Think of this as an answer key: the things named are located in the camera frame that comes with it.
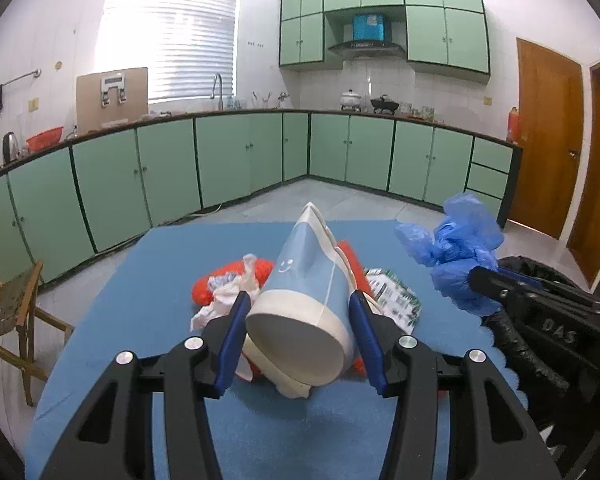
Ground metal kettle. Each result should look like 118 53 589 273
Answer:
1 131 21 163

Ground green kitchen cabinets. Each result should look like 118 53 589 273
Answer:
0 110 523 286
279 0 492 77

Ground green lower kitchen cabinets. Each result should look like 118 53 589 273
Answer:
0 110 523 286

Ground bin with black bag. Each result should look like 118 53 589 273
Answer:
482 256 600 411

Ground brown cardboard board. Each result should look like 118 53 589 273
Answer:
76 67 149 133

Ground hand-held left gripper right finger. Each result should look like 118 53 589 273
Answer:
349 290 561 480

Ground red basin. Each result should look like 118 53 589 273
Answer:
26 127 65 151

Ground white device on cardboard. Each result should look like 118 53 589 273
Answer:
100 74 128 107

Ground white tissue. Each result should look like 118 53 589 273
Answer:
190 254 261 331

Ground green printed packet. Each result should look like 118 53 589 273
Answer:
364 267 423 335

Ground blue plastic bag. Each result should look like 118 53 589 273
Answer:
395 192 506 317

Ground metal towel rail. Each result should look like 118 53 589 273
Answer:
0 68 42 86

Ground wooden chair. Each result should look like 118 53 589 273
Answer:
0 259 75 407

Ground blue and white paper cup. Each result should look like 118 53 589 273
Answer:
245 202 358 400

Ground white window blinds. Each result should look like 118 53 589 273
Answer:
97 0 241 103

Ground blue table mat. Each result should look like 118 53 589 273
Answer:
25 220 531 480

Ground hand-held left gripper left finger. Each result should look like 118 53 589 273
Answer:
40 290 253 480

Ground range hood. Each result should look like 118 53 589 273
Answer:
328 40 407 57

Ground green upper kitchen cabinets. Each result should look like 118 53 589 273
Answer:
279 0 492 77

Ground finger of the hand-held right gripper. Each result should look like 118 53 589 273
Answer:
497 267 600 311
468 265 548 317

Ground blue box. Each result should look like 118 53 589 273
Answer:
352 14 390 41

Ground red foam net sleeve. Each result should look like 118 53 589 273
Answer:
192 240 376 378

